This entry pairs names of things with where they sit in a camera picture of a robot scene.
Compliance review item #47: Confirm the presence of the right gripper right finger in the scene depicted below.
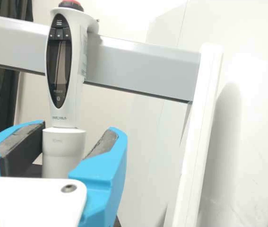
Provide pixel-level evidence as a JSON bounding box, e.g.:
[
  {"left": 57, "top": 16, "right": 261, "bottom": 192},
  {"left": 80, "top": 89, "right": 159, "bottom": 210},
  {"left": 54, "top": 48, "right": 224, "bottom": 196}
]
[{"left": 68, "top": 126, "right": 128, "bottom": 227}]

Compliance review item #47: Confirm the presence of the pipette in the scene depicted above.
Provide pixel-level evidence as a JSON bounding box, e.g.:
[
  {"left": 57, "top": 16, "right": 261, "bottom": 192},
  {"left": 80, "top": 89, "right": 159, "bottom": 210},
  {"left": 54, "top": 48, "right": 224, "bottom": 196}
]
[{"left": 41, "top": 0, "right": 100, "bottom": 178}]

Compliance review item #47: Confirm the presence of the white incubator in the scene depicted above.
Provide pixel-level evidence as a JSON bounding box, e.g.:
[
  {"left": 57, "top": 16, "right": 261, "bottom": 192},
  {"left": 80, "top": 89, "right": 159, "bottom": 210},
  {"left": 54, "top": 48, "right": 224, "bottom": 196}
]
[{"left": 145, "top": 0, "right": 268, "bottom": 227}]

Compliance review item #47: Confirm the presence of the white pipette stand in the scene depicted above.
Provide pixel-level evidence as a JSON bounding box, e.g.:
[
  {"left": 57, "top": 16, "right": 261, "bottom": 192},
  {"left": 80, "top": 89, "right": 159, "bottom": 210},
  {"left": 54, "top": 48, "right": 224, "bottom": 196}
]
[{"left": 0, "top": 13, "right": 225, "bottom": 227}]

